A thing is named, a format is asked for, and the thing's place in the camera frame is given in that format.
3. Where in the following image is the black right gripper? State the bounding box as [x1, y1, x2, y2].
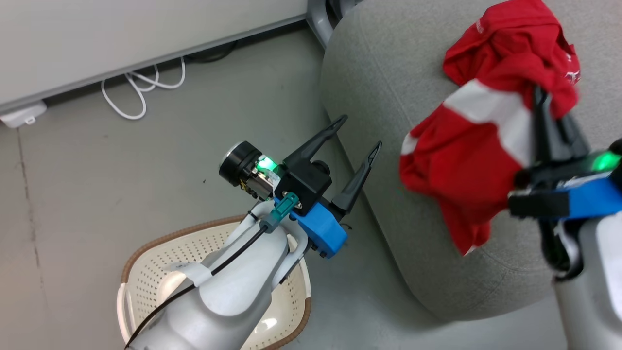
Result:
[514, 85, 622, 190]

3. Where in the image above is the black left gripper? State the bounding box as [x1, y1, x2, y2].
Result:
[218, 114, 383, 215]

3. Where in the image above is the red and white garment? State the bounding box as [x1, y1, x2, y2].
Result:
[399, 0, 582, 257]

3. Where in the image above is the beige perforated laundry basket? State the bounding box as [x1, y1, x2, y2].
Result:
[117, 215, 312, 350]

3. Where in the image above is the grey fabric sofa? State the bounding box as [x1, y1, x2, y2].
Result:
[320, 0, 622, 322]

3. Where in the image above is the grey metal furniture leg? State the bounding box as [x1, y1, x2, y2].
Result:
[306, 0, 361, 50]

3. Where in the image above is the white cabinet panel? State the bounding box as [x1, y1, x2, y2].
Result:
[0, 0, 311, 113]

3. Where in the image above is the white power adapter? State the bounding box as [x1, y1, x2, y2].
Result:
[0, 100, 48, 129]

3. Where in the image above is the black floor cable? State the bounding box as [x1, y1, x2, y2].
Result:
[187, 41, 240, 64]

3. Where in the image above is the white cable strap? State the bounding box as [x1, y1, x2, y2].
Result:
[170, 261, 215, 288]

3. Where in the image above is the white looped floor cable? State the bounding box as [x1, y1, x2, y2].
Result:
[101, 57, 187, 121]

